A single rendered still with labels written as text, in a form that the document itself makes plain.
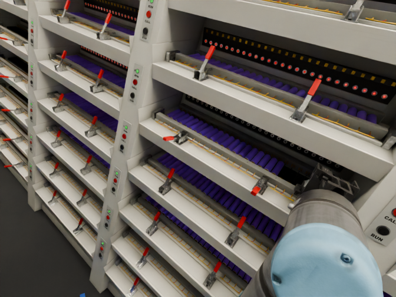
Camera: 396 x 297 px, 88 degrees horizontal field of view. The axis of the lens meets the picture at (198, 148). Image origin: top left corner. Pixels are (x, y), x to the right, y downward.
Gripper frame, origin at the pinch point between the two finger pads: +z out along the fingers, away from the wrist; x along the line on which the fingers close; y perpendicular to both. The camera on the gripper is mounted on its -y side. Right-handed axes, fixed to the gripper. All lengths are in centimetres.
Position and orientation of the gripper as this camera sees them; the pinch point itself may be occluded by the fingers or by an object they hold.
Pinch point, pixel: (317, 187)
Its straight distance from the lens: 58.9
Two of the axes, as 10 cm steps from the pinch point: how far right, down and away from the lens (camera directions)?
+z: 5.1, -1.4, 8.5
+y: 3.4, -8.8, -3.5
